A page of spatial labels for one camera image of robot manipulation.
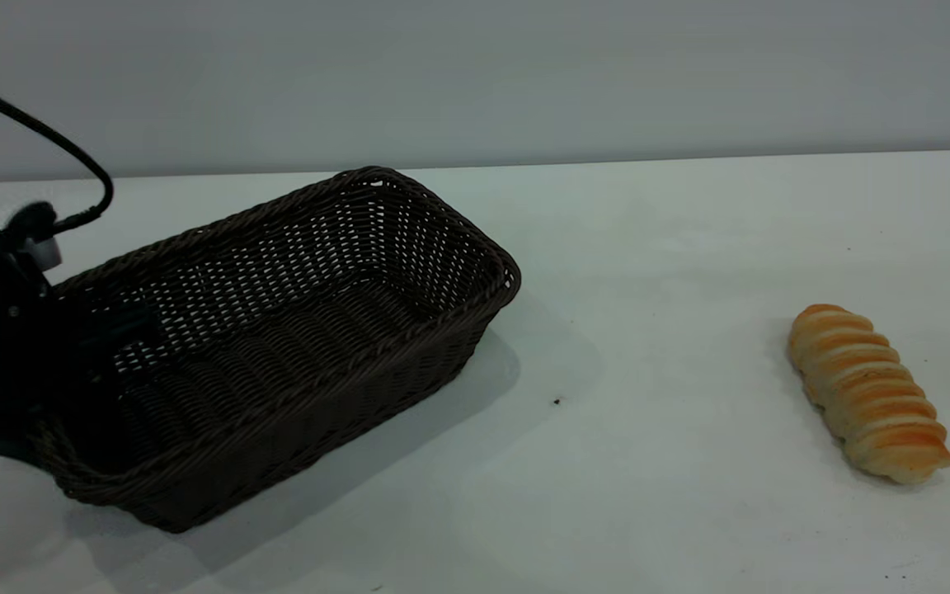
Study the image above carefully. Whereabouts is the black cable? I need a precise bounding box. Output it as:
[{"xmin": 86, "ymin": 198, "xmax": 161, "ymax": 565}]
[{"xmin": 0, "ymin": 71, "xmax": 115, "ymax": 236}]

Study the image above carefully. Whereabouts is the golden ridged bread roll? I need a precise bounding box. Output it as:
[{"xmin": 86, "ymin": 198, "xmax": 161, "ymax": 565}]
[{"xmin": 787, "ymin": 304, "xmax": 950, "ymax": 486}]

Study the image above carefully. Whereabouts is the black woven wicker basket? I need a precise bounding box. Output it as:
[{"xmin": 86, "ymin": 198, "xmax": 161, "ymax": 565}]
[{"xmin": 30, "ymin": 167, "xmax": 521, "ymax": 533}]

